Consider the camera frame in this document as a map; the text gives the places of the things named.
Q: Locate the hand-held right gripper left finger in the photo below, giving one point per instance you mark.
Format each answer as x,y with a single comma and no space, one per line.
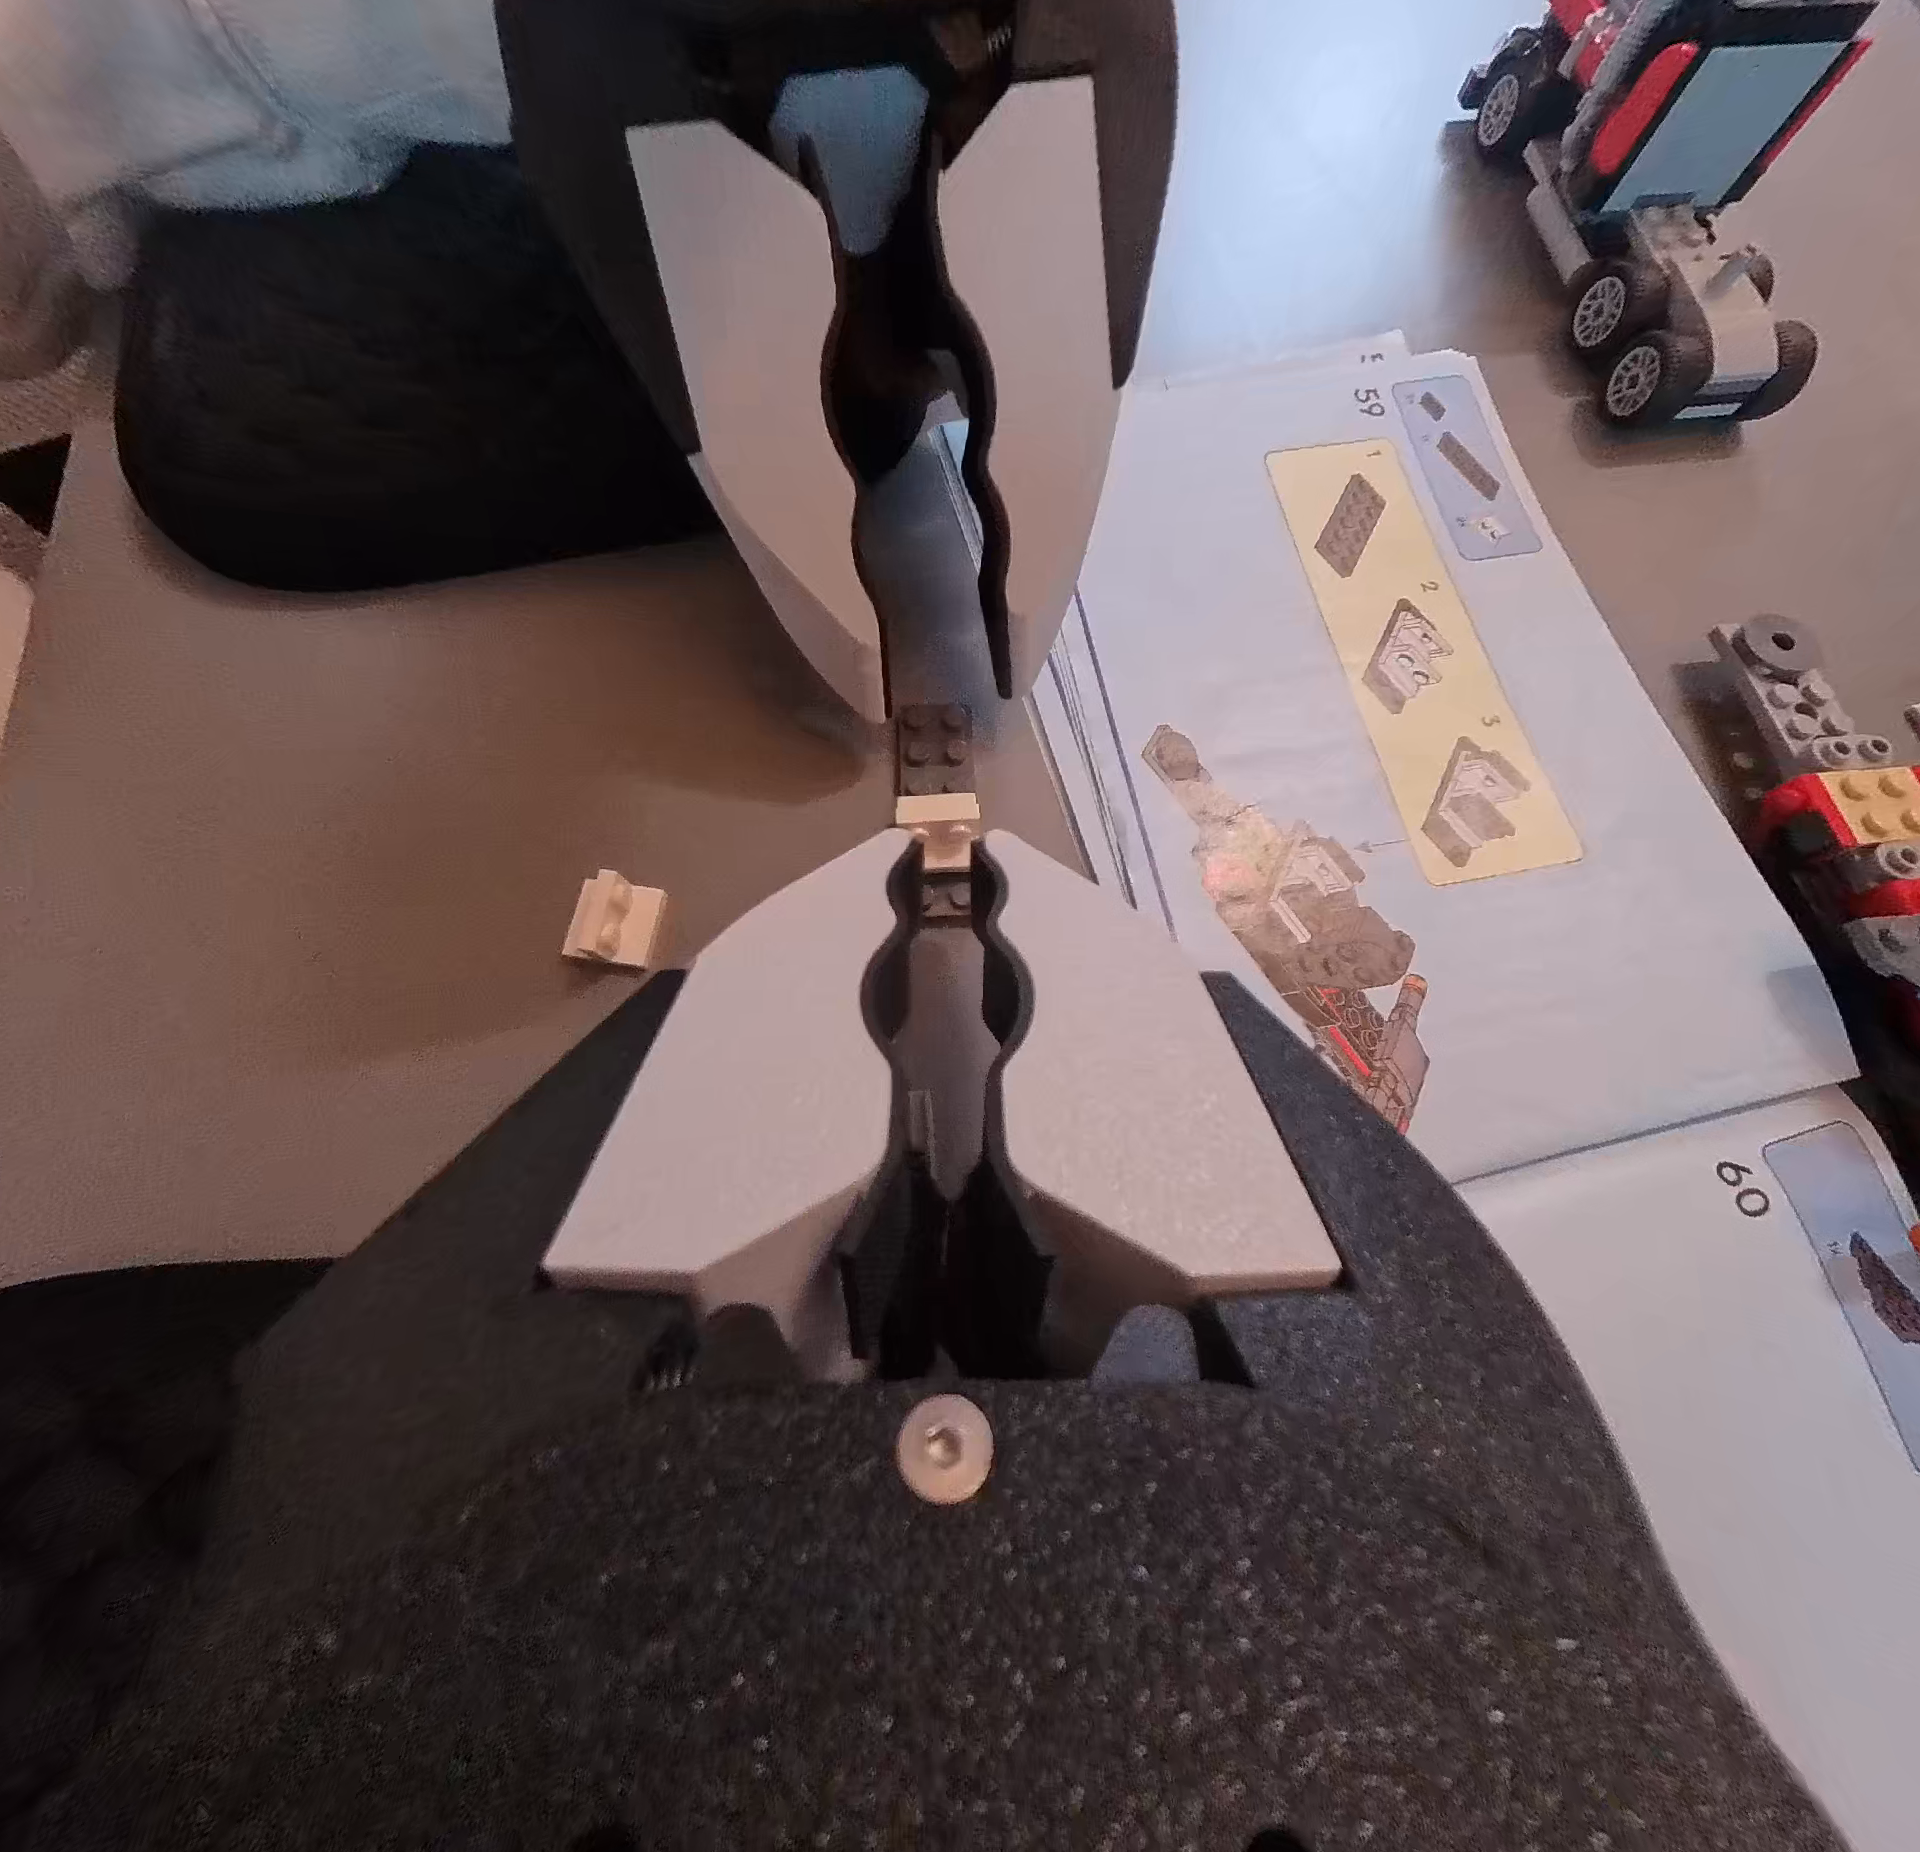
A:
750,1104

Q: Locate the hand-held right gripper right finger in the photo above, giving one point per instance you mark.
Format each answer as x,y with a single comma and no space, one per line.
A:
1155,1117

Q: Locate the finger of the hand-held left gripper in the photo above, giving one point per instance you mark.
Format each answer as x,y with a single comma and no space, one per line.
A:
1049,307
734,338

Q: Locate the white lego bracket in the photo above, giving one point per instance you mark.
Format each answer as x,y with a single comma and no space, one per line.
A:
942,833
615,922

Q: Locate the dark grey lego plate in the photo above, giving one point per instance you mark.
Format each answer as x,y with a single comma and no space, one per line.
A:
933,751

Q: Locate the person's left forearm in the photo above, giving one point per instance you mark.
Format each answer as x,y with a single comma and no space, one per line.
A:
224,52

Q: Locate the red black lego truck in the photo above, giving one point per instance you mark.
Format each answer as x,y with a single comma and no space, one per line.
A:
1695,126

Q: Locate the red grey lego model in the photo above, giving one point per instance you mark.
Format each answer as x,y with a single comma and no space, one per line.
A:
1845,811

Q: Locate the black padded cushion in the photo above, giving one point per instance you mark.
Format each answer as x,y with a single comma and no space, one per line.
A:
391,382

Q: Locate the open instruction booklet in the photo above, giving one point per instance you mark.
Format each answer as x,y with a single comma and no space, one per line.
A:
1573,1014

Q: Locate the dark cloth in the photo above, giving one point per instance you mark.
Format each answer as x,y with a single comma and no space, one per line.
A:
91,1508

